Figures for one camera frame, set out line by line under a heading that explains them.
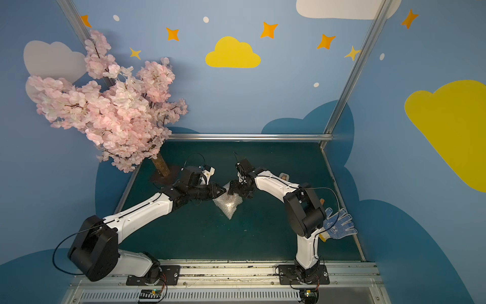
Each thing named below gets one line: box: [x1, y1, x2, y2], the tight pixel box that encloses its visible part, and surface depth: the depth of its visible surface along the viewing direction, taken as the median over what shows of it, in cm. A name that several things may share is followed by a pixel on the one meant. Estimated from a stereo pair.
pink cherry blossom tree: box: [27, 29, 188, 178], surface depth 62 cm
